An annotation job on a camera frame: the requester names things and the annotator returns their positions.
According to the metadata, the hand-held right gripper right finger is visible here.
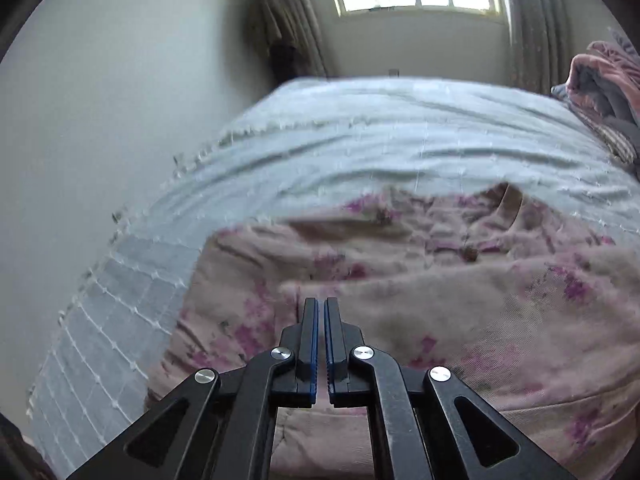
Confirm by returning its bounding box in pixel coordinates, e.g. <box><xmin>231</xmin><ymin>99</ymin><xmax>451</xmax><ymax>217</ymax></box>
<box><xmin>324</xmin><ymin>297</ymin><xmax>581</xmax><ymax>480</ymax></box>

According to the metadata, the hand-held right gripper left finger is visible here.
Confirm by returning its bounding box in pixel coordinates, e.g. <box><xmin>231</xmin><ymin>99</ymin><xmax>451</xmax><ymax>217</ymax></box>
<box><xmin>66</xmin><ymin>297</ymin><xmax>319</xmax><ymax>480</ymax></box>

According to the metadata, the pink floral garment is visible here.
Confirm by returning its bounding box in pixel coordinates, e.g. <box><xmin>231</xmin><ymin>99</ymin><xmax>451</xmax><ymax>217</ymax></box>
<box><xmin>145</xmin><ymin>183</ymin><xmax>640</xmax><ymax>480</ymax></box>

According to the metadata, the hanging clothes left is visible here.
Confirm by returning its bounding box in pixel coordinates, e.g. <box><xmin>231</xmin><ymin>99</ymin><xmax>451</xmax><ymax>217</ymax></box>
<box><xmin>248</xmin><ymin>0</ymin><xmax>328</xmax><ymax>81</ymax></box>

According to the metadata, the light blue bedspread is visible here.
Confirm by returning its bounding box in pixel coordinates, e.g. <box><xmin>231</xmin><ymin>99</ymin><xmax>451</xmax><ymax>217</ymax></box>
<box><xmin>26</xmin><ymin>76</ymin><xmax>640</xmax><ymax>479</ymax></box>

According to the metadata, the striped pillow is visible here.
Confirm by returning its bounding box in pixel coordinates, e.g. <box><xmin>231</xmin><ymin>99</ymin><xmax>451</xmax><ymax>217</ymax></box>
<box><xmin>551</xmin><ymin>82</ymin><xmax>638</xmax><ymax>165</ymax></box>

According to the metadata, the pink rumpled blanket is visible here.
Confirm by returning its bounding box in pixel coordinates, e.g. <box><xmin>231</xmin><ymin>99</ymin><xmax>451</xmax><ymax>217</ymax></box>
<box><xmin>567</xmin><ymin>30</ymin><xmax>640</xmax><ymax>128</ymax></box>

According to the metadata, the grey patterned curtain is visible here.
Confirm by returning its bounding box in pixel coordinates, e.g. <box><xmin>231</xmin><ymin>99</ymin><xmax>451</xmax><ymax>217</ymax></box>
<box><xmin>501</xmin><ymin>0</ymin><xmax>576</xmax><ymax>96</ymax></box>

